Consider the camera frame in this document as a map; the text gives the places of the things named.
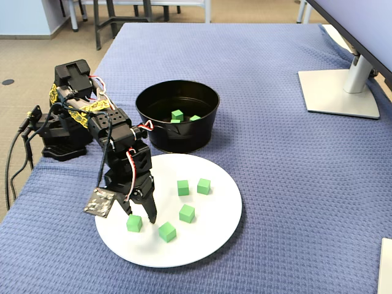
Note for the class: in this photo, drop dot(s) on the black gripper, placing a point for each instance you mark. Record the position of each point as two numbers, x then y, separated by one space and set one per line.
141 187

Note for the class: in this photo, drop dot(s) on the white round plate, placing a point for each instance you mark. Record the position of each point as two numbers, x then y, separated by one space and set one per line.
208 239

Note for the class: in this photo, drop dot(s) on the black metal bucket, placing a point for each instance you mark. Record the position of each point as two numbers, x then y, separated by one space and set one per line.
196 134

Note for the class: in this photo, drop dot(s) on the blue waffle-weave cloth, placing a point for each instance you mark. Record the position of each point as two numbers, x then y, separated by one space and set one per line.
275 183

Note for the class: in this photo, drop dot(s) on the black floor socket cover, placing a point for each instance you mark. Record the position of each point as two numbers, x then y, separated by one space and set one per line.
8 82

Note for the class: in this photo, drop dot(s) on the monitor with silver stand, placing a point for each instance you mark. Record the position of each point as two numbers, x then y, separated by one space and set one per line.
337 98

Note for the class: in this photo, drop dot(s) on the white flat board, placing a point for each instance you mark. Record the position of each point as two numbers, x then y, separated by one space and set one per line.
386 269

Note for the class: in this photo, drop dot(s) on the white furniture leg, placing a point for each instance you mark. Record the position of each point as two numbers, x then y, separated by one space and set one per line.
301 12

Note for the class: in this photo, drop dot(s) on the small camera circuit board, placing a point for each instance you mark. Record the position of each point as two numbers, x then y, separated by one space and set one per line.
99 203

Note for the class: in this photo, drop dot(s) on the dark grey metal stool frame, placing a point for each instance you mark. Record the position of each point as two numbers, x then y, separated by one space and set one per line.
98 30

